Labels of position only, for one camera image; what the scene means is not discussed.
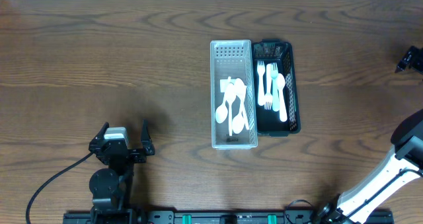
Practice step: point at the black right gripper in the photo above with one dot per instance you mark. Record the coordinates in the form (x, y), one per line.
(414, 57)

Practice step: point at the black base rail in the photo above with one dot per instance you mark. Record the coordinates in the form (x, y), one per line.
(170, 217)

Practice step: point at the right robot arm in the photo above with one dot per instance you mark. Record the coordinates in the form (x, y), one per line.
(401, 165)

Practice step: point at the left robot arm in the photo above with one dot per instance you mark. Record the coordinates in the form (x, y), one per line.
(111, 186)

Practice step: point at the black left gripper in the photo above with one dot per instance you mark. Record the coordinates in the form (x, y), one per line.
(133, 153)

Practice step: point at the white plastic fork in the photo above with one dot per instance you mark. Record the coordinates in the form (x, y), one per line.
(275, 97)
(268, 95)
(261, 71)

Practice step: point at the white plastic spoon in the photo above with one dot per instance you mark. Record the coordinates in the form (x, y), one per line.
(237, 124)
(221, 111)
(282, 111)
(241, 90)
(231, 96)

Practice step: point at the black plastic basket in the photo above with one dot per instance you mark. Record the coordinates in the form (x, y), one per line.
(268, 121)

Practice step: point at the clear plastic basket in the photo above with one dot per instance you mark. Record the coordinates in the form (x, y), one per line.
(232, 58)

